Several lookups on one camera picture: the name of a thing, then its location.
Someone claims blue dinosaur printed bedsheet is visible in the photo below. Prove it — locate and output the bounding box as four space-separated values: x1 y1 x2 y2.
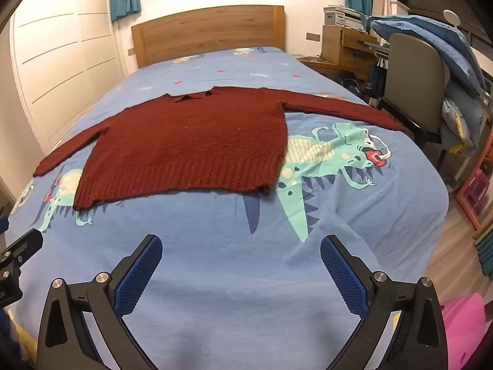
8 46 451 370

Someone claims wooden drawer cabinet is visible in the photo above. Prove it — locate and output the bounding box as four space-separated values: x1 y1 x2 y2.
296 25 382 81

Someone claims pink stool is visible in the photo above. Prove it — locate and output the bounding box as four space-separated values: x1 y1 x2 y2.
456 167 493 230

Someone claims dark red knit sweater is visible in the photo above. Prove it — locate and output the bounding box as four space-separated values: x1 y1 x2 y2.
33 86 409 212

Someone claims dark blue bag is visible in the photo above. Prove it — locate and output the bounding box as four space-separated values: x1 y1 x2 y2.
338 70 386 104

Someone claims light blue printed pillow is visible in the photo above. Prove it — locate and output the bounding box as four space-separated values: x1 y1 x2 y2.
440 83 487 153

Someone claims pink plastic object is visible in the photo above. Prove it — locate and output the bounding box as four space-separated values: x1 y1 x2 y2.
441 293 486 370

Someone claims white wardrobe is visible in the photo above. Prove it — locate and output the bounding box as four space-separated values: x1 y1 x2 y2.
13 0 133 155

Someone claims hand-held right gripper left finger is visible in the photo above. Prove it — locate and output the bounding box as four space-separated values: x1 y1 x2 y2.
36 234 163 370

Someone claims wooden headboard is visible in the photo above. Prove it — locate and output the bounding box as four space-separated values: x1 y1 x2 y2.
131 6 286 69

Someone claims grey chair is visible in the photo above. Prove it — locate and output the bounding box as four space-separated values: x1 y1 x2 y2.
379 33 451 189

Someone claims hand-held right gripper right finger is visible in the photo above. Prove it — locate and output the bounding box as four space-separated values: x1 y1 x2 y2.
320 234 449 370

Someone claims blue folded quilt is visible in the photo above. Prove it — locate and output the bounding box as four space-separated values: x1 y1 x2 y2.
370 15 488 97

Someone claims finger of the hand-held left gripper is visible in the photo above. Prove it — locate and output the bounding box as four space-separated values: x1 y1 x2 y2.
0 229 44 278

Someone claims teal fabric stack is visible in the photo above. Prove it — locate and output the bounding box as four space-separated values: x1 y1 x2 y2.
475 227 493 275

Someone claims white printer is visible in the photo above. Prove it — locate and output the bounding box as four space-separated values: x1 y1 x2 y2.
323 5 366 33

